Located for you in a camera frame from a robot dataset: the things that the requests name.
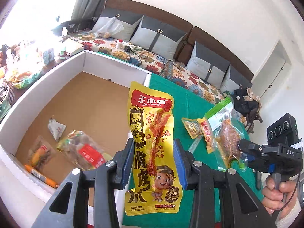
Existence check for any yellow chicken feet packet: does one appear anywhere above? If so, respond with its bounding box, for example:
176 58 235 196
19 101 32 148
125 81 183 216

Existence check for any orange sausage stick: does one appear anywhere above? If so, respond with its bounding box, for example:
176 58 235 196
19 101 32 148
24 164 59 188

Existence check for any green vacuum meat packet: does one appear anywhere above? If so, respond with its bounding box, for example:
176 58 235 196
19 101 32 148
204 96 247 171

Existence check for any braised egg clear packet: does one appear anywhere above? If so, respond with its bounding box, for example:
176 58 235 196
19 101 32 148
27 135 56 170

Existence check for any white triangular snack packet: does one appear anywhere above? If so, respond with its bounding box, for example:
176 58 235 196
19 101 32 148
47 118 67 142

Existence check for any person's right hand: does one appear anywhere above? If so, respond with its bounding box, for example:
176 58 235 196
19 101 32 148
262 175 298 219

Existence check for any long white snack packet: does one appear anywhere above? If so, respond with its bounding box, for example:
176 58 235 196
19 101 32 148
188 135 204 153

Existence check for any black bag on sofa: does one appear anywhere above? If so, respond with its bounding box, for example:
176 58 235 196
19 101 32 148
232 88 263 134

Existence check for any yellow peanut snack packet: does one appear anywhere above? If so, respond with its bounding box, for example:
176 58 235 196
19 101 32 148
181 117 203 139

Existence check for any beige cloth on bag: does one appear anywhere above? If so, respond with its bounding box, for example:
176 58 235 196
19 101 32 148
244 88 260 103

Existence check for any small red yellow packet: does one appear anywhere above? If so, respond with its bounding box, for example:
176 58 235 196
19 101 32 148
199 118 213 153

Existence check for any white cardboard box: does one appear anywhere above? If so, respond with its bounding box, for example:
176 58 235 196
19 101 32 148
1 51 151 227

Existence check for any far right grey cushion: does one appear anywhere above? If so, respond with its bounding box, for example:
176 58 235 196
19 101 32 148
219 65 252 93

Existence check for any grey cushion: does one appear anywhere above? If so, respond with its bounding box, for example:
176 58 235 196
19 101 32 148
219 65 252 93
91 8 143 42
186 41 230 89
130 15 187 60

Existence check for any green tablecloth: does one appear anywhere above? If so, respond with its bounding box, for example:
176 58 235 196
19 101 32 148
122 74 263 227

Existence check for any brown sofa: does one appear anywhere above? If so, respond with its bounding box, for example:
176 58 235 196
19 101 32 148
105 0 253 81

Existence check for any black charger adapter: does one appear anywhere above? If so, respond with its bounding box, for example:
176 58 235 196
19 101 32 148
124 45 131 52

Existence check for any white red-capped bottle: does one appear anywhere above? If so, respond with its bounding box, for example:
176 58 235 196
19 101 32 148
116 39 124 49

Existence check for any clear plastic bag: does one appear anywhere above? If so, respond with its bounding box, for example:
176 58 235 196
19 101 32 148
96 17 124 39

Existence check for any dark wooden armchair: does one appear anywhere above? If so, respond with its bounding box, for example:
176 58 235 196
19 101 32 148
52 17 97 36

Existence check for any far left grey cushion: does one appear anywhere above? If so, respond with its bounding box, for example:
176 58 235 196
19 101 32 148
91 8 143 42

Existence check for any black camera module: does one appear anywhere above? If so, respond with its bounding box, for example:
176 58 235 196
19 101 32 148
266 113 299 146

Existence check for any black cable on sofa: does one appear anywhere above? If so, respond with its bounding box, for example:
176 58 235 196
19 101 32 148
130 49 167 70

